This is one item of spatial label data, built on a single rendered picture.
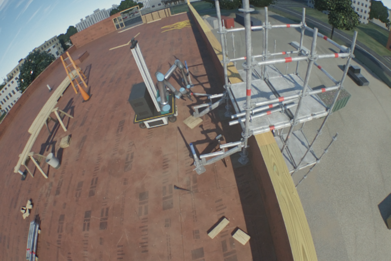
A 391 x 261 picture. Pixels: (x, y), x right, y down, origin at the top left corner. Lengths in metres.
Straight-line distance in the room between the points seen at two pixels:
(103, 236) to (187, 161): 2.06
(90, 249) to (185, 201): 1.98
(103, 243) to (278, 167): 2.91
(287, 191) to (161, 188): 1.91
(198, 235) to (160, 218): 0.64
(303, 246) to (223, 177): 1.61
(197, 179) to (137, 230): 1.30
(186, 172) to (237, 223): 1.17
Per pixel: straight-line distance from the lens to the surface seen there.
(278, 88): 2.91
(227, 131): 3.13
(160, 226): 2.67
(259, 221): 2.51
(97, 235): 3.30
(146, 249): 2.74
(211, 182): 2.65
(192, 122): 3.38
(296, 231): 1.89
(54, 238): 4.24
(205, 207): 2.54
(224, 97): 3.03
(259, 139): 2.18
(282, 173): 2.00
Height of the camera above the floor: 2.46
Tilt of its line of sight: 44 degrees down
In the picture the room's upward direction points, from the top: 15 degrees counter-clockwise
